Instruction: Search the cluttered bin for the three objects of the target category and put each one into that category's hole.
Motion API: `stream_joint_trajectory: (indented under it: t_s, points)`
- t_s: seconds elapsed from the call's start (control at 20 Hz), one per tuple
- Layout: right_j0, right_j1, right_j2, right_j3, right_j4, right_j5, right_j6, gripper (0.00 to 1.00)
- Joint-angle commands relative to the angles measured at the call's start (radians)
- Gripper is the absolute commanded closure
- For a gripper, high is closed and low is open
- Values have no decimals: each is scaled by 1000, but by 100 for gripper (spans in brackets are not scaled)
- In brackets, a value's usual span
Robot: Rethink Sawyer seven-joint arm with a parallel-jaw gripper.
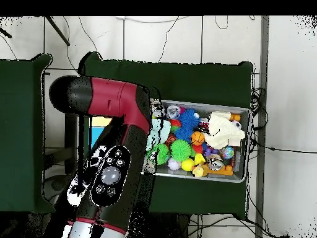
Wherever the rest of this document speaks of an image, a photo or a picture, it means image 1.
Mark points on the dark green table cloth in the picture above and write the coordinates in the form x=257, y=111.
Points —
x=15, y=148
x=198, y=79

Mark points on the black upright panel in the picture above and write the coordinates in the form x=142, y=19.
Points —
x=72, y=144

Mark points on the orange tiger striped ball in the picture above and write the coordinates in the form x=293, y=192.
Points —
x=171, y=139

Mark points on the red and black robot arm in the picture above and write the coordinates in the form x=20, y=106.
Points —
x=114, y=99

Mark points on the small black white soccer ball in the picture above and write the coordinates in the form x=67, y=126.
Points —
x=237, y=125

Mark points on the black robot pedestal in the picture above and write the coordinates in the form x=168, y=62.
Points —
x=173, y=228

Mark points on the mint green muslin cloth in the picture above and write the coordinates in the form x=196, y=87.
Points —
x=162, y=130

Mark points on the grey vertical beam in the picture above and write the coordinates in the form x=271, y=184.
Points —
x=265, y=49

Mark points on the green spiky rubber ball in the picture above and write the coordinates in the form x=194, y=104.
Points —
x=181, y=149

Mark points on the small orange basketball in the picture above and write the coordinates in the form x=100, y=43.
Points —
x=198, y=138

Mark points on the green furry monster toy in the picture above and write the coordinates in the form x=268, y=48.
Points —
x=163, y=153

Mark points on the grey round base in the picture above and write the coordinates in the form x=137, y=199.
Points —
x=53, y=187

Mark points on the wooden box with three holes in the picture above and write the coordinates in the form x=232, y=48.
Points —
x=99, y=121

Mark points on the clear mesh bin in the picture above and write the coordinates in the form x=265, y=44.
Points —
x=198, y=176

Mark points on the thin black rod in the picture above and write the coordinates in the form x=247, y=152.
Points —
x=57, y=29

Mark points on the blue spiky rubber ball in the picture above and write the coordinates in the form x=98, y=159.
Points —
x=184, y=133

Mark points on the cream muslin cloth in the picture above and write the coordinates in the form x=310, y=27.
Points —
x=223, y=130

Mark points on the blue furry monster toy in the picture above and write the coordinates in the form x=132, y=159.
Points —
x=189, y=118

